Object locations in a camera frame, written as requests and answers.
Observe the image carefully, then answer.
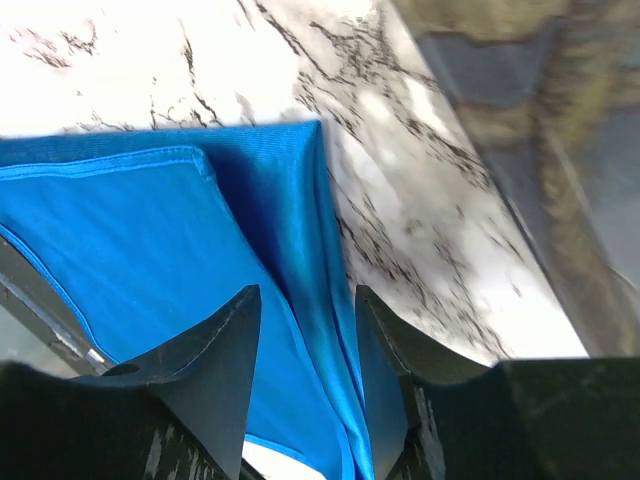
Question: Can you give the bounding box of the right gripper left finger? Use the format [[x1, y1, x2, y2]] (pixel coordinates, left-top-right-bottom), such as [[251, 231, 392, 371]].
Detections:
[[74, 285, 261, 479]]

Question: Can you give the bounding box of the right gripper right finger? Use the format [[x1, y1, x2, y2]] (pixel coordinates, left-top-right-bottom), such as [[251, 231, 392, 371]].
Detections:
[[355, 285, 488, 479]]

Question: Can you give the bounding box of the blue cloth napkin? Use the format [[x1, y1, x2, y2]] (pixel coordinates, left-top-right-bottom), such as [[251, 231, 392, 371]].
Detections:
[[1, 121, 374, 479]]

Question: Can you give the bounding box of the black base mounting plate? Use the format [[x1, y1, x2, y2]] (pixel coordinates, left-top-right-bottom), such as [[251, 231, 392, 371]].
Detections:
[[1, 239, 112, 378]]

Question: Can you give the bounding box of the green floral serving tray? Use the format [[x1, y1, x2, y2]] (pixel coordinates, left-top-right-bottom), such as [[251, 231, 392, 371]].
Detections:
[[396, 1, 639, 357]]

